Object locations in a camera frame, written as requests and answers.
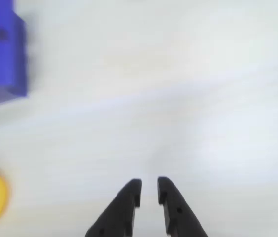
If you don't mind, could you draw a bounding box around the blue plastic box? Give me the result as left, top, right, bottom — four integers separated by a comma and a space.
0, 0, 29, 110

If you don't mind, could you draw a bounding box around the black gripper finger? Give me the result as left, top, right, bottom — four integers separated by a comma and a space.
84, 178, 143, 237
157, 176, 209, 237

